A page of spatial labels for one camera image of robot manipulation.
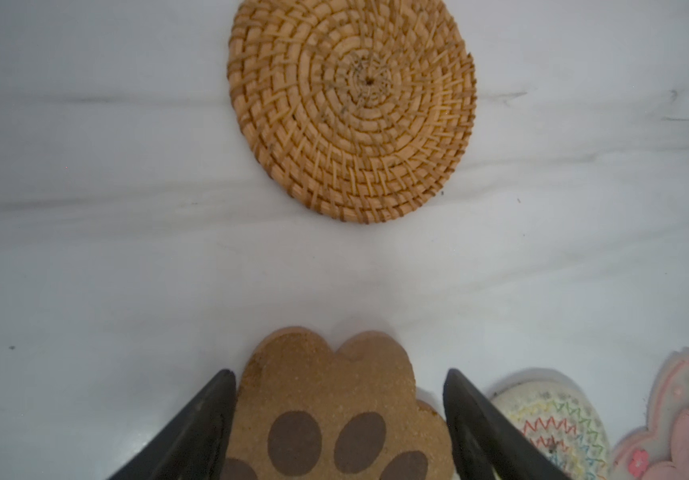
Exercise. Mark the cork paw print coaster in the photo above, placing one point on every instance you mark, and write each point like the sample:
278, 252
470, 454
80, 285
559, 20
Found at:
306, 411

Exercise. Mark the pink flower coaster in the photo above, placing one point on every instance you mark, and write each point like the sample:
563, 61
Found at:
660, 449

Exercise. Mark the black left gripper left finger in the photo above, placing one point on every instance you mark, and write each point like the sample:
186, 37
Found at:
193, 445

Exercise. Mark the white embroidered round coaster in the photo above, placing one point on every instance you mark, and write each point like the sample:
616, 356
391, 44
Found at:
561, 423

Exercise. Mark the woven rattan round coaster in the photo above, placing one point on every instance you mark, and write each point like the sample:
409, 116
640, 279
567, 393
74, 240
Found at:
360, 110

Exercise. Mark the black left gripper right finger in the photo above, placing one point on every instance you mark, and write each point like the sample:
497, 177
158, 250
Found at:
484, 444

